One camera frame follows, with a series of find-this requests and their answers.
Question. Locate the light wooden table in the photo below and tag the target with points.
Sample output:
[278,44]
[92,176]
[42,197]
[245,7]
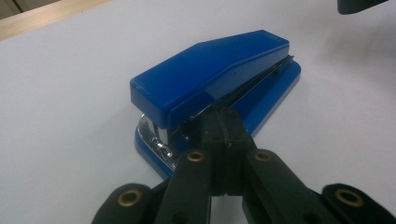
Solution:
[31,21]

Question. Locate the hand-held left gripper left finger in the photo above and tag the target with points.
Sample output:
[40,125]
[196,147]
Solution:
[193,186]

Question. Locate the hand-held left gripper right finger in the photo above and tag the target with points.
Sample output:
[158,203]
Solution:
[267,186]

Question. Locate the blue stapler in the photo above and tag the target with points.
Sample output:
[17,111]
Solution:
[202,71]

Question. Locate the white table cover sheet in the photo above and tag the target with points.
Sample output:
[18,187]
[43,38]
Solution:
[62,124]

